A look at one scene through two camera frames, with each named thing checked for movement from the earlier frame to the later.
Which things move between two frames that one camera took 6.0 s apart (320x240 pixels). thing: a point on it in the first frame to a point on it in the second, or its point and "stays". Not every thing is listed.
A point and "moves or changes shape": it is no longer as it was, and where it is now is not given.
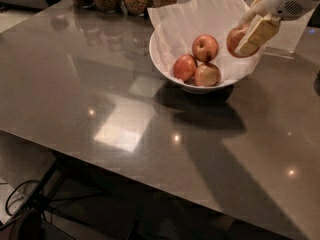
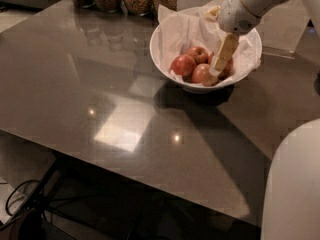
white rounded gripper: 284,0 to 234,15
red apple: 185,67 stays
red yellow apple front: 207,75 stays
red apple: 232,39 moves or changes shape
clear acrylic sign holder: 291,31 stays
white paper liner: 201,9 moves or changes shape
